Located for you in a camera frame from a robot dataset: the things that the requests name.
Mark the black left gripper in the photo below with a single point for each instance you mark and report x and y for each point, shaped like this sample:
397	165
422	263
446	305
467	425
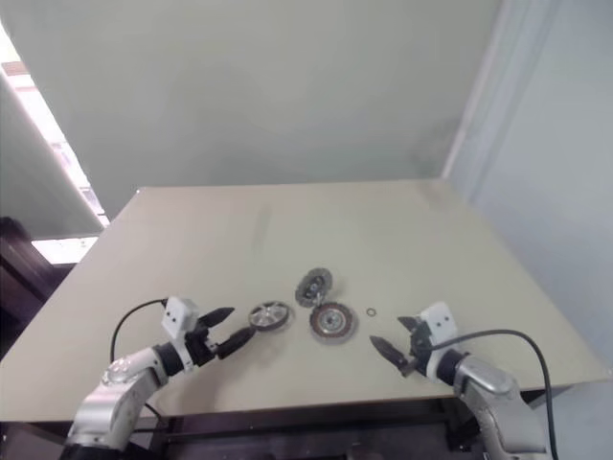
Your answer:
198	346

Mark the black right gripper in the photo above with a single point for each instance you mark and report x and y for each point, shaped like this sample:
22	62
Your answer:
421	345

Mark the silver gear disc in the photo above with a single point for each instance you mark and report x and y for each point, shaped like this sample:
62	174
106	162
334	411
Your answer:
268	315

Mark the reddish gear disc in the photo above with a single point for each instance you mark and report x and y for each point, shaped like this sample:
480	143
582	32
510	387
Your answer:
333	323

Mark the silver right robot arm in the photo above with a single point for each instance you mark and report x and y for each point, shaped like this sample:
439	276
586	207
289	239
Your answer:
493	388

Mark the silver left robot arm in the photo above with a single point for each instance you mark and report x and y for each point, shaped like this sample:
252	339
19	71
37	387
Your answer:
110	402

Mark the dark gear disc top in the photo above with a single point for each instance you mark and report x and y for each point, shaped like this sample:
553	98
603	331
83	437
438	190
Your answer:
311	287

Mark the dark wooden furniture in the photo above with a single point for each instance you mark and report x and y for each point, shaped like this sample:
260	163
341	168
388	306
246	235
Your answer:
19	278

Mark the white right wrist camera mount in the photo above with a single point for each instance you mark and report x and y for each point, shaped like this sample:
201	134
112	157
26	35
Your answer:
440	322

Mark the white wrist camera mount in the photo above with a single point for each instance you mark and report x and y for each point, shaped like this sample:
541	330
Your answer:
440	322
178	316

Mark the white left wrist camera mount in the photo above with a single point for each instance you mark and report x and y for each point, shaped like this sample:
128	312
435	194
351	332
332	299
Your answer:
178	316

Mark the dark table frame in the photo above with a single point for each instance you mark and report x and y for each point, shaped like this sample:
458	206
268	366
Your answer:
287	426

